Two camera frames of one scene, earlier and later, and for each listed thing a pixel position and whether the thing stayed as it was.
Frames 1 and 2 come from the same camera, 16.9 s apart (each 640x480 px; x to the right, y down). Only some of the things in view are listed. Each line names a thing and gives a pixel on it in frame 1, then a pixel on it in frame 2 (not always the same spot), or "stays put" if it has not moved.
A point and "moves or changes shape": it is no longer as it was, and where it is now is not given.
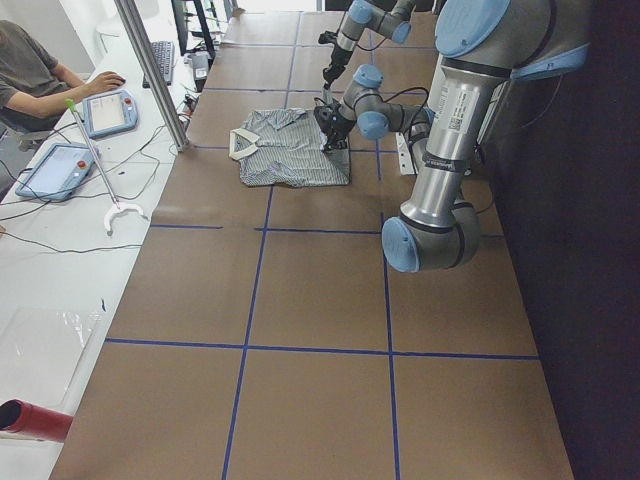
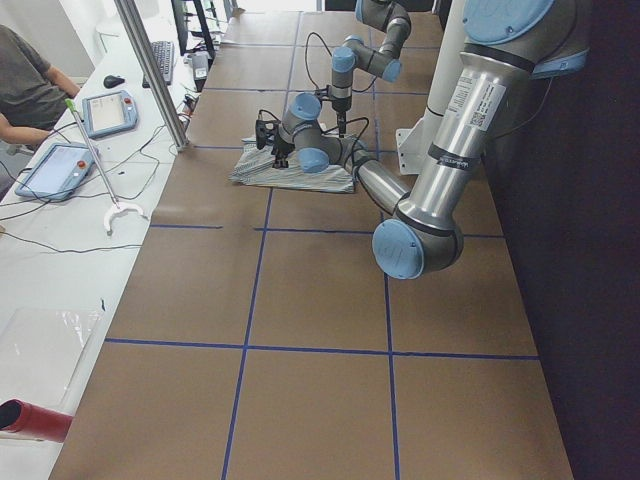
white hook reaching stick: (118, 207) stays put
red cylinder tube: (34, 421) stays put
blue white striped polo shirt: (284, 148) moves or changes shape
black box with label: (200, 61) stays put
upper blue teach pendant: (110, 113) stays put
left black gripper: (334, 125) → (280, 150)
